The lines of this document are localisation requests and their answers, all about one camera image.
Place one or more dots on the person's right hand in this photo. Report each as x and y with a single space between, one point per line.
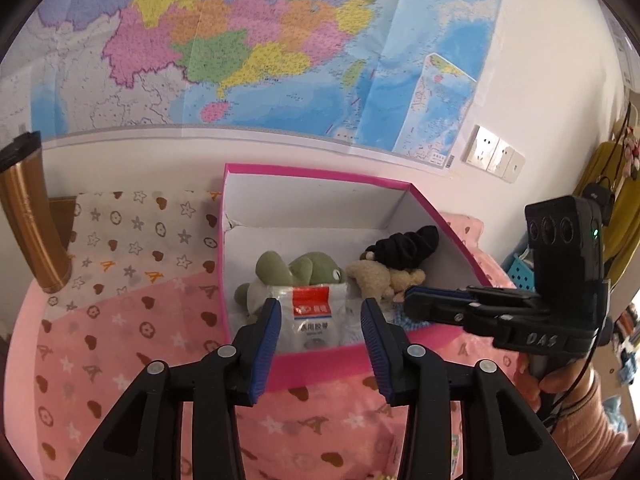
560 380

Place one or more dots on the green plush frog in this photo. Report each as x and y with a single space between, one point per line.
300 270

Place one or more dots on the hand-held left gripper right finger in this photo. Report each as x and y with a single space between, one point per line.
375 345

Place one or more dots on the brown board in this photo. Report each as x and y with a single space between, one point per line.
62 220

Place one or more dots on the colourful wall map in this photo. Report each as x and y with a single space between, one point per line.
250 45

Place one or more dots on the yellow garment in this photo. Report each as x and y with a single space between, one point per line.
622 210

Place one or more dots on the person's right forearm pink sleeve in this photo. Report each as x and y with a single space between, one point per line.
595 430

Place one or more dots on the brown metal bottle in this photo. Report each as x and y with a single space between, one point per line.
30 210

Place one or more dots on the small hanging plush doll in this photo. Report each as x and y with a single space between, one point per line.
632 155

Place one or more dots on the black cloth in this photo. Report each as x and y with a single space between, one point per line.
405 247

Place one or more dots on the pink cardboard box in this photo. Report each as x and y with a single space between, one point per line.
310 200

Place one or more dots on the beige plush toy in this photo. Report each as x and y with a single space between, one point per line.
372 277

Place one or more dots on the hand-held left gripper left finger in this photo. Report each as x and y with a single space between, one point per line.
265 345

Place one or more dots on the white packet red label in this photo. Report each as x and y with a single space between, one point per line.
312 325

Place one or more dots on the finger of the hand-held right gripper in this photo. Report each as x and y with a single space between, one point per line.
445 305

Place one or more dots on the pink printed blanket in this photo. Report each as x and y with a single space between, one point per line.
150 320

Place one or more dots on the blue plastic basket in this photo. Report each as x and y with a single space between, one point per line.
522 270

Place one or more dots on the black bag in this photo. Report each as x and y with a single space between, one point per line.
600 200

